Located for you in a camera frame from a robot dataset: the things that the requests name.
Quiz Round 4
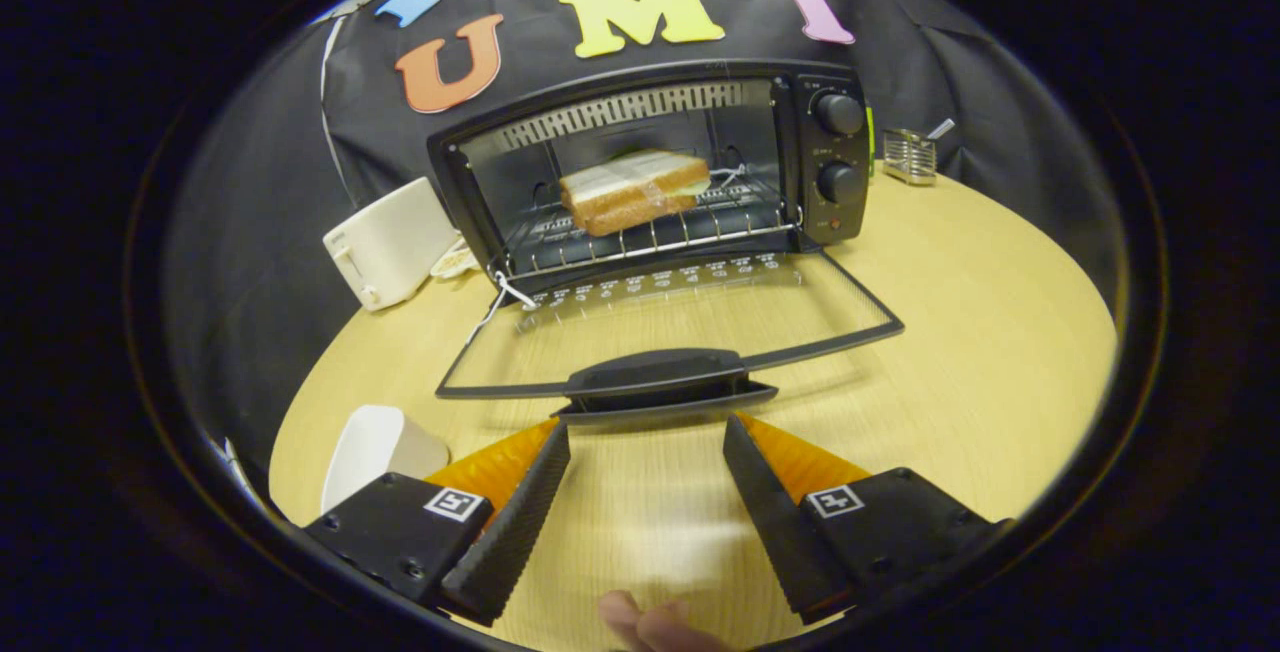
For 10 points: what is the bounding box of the clear utensil holder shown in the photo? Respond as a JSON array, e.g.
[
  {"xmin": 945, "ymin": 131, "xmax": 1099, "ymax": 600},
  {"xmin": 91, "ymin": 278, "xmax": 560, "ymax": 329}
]
[{"xmin": 884, "ymin": 127, "xmax": 939, "ymax": 186}]

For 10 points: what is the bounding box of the lettuce sandwich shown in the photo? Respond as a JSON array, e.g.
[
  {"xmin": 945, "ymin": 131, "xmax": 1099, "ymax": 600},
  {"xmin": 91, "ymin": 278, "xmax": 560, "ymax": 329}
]
[{"xmin": 558, "ymin": 149, "xmax": 713, "ymax": 238}]

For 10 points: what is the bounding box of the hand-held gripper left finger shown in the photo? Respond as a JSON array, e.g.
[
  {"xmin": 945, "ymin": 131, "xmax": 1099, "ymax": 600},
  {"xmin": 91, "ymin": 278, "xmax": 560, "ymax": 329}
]
[{"xmin": 303, "ymin": 419, "xmax": 573, "ymax": 628}]

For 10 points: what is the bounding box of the white string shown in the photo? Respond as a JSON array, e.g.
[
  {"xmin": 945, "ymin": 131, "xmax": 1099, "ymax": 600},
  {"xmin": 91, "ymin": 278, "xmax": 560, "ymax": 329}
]
[{"xmin": 463, "ymin": 270, "xmax": 539, "ymax": 346}]

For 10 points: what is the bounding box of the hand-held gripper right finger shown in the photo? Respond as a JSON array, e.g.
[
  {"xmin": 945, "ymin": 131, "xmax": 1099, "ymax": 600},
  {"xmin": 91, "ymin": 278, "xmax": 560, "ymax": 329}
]
[{"xmin": 722, "ymin": 412, "xmax": 1013, "ymax": 625}]

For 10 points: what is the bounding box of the white plate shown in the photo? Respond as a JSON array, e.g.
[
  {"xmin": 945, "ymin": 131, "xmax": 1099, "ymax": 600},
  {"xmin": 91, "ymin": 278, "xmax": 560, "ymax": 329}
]
[{"xmin": 320, "ymin": 405, "xmax": 452, "ymax": 515}]

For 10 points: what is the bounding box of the small snack dish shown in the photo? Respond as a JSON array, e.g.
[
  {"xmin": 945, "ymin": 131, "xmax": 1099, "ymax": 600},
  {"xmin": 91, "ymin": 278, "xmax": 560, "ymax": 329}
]
[{"xmin": 430, "ymin": 237, "xmax": 481, "ymax": 281}]

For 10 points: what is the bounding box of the black toaster oven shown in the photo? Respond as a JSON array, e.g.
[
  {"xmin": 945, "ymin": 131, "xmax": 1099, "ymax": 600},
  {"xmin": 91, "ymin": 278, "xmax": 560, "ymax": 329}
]
[{"xmin": 427, "ymin": 58, "xmax": 906, "ymax": 425}]

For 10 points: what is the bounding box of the white bread toaster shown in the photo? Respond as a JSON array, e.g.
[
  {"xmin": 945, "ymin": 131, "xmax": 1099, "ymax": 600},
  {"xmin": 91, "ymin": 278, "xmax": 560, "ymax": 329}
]
[{"xmin": 322, "ymin": 176, "xmax": 463, "ymax": 312}]

